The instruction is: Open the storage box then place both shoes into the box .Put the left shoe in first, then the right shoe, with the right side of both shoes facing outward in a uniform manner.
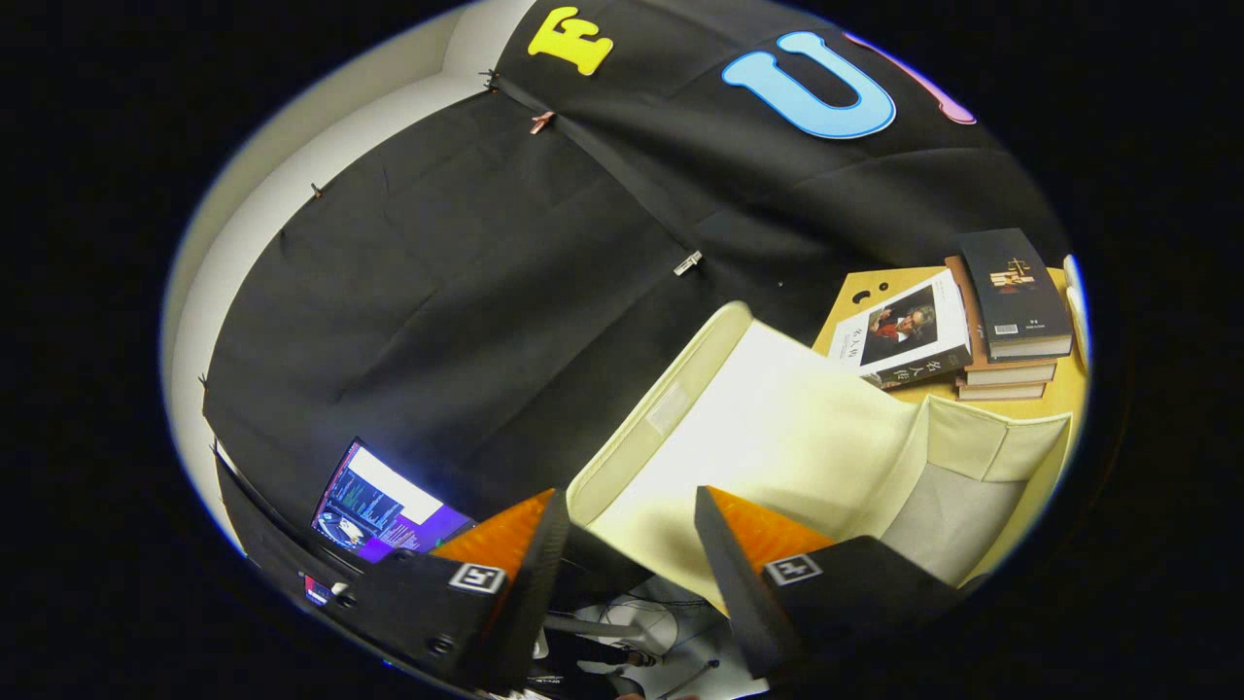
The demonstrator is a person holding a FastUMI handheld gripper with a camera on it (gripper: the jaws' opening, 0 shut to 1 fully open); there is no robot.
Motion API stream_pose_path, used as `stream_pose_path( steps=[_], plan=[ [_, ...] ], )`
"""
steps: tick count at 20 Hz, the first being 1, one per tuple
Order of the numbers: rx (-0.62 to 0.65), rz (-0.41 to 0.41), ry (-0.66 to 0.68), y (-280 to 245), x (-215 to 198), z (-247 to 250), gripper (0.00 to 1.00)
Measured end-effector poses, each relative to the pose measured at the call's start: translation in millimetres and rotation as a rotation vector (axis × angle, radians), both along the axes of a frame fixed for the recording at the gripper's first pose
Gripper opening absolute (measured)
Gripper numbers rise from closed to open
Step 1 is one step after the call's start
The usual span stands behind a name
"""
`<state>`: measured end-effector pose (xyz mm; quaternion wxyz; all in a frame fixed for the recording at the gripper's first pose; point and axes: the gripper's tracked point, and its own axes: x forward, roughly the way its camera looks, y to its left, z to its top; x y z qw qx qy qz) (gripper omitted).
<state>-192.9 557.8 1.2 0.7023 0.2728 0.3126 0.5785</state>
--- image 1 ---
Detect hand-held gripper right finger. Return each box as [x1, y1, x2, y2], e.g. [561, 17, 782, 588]
[693, 484, 965, 682]

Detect grey fabric storage box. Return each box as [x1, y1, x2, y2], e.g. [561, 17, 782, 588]
[566, 299, 1075, 618]

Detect brown cover book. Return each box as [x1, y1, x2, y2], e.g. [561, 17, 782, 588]
[945, 255, 1060, 387]
[954, 381, 1049, 403]

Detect computer monitor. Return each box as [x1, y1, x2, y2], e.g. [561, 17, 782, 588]
[311, 437, 477, 565]

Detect black backdrop cloth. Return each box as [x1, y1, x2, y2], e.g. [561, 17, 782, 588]
[199, 0, 1070, 584]

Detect white portrait cover book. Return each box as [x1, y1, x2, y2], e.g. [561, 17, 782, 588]
[828, 269, 973, 392]

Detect white plush toy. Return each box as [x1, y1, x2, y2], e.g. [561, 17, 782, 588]
[1062, 255, 1089, 341]

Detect black hardcover book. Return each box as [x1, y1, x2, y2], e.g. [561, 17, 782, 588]
[957, 227, 1074, 363]

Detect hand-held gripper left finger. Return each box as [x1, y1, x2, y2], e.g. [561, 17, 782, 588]
[326, 488, 572, 693]

